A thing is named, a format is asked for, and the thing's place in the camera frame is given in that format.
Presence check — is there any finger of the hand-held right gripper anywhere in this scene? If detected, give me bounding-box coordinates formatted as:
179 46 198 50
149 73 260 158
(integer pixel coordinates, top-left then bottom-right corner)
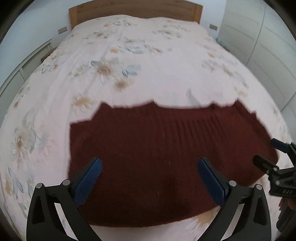
253 155 281 176
270 138 296 164

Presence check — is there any white slatted cabinet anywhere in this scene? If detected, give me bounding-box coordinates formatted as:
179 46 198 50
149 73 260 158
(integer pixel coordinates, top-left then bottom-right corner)
0 39 53 94

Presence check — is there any white wardrobe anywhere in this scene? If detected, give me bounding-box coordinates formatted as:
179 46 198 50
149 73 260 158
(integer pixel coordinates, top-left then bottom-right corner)
218 0 296 113

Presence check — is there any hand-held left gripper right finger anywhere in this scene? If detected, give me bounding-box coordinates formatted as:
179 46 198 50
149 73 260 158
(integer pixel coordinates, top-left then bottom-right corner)
198 158 272 241

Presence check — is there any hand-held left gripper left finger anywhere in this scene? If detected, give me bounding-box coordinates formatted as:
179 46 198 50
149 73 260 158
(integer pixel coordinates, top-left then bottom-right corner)
26 157 102 241

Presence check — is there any wooden headboard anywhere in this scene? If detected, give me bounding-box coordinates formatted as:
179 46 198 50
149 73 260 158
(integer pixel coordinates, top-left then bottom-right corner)
69 0 203 29

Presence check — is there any bed with floral sheet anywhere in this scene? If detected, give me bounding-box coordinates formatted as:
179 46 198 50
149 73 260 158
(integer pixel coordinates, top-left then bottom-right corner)
0 14 292 241

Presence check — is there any dark red knitted sweater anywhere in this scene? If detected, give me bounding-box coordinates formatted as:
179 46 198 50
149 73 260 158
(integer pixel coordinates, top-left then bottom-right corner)
69 98 279 227

